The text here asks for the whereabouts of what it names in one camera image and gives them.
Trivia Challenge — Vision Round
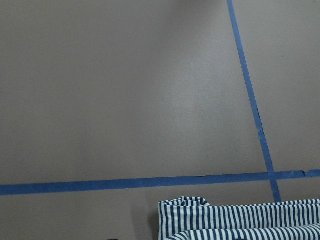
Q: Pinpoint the brown table mat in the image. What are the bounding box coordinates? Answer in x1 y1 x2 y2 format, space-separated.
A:
0 0 320 240

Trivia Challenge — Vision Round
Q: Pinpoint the navy white striped polo shirt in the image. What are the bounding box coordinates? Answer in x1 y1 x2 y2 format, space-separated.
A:
158 196 320 240

